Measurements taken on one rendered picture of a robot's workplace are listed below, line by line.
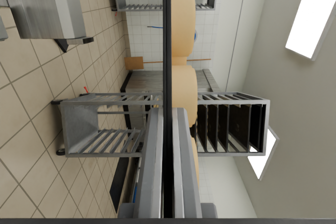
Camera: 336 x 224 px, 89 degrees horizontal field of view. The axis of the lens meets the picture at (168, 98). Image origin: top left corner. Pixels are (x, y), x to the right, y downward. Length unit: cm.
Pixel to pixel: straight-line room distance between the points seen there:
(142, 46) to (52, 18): 405
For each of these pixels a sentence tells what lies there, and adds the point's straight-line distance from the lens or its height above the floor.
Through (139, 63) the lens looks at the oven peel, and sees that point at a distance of 410.
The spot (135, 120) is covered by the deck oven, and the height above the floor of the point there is 25.
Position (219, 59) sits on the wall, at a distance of 448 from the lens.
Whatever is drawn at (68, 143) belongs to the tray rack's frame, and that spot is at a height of 15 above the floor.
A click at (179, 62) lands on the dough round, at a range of 19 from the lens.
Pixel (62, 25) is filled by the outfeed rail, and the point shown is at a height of 89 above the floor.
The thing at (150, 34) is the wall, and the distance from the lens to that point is 417.
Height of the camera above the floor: 100
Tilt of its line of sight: level
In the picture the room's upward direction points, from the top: 90 degrees clockwise
